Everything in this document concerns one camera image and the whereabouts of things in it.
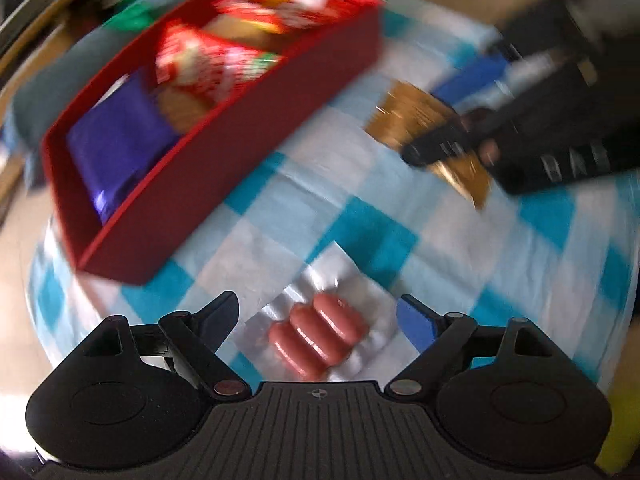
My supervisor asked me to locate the clear sausage packet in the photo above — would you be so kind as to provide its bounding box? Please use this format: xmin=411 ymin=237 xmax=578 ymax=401
xmin=239 ymin=241 xmax=401 ymax=381

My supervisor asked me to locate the rolled blue blanket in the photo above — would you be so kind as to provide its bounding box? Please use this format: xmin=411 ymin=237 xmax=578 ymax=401
xmin=10 ymin=0 xmax=236 ymax=186

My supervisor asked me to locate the red and white snack packet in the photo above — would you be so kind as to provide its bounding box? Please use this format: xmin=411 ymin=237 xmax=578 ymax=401
xmin=215 ymin=0 xmax=346 ymax=36

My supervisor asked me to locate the red spicy strip packet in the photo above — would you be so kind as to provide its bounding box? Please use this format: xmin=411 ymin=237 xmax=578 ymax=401
xmin=155 ymin=22 xmax=283 ymax=106

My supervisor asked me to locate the purple and silver snack packet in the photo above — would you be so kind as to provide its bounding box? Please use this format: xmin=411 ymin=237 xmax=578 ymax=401
xmin=67 ymin=75 xmax=178 ymax=223

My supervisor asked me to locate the blue checked tablecloth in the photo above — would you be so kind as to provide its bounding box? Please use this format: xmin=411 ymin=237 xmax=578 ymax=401
xmin=27 ymin=0 xmax=640 ymax=401

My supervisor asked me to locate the red cardboard box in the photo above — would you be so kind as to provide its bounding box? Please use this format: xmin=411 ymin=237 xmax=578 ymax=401
xmin=41 ymin=0 xmax=386 ymax=286

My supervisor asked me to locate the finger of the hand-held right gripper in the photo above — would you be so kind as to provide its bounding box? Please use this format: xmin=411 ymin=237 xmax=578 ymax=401
xmin=430 ymin=55 xmax=531 ymax=113
xmin=402 ymin=110 xmax=506 ymax=168

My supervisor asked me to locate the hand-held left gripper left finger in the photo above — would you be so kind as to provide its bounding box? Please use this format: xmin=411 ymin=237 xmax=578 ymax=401
xmin=75 ymin=290 xmax=251 ymax=401

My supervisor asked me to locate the green strap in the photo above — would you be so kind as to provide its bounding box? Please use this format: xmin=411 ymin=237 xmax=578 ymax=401
xmin=102 ymin=0 xmax=161 ymax=31

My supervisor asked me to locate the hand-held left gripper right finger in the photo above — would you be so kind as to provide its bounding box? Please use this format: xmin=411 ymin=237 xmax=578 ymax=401
xmin=385 ymin=294 xmax=556 ymax=398

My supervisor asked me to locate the gold snack packet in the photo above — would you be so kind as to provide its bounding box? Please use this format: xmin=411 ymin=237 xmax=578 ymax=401
xmin=365 ymin=80 xmax=493 ymax=211

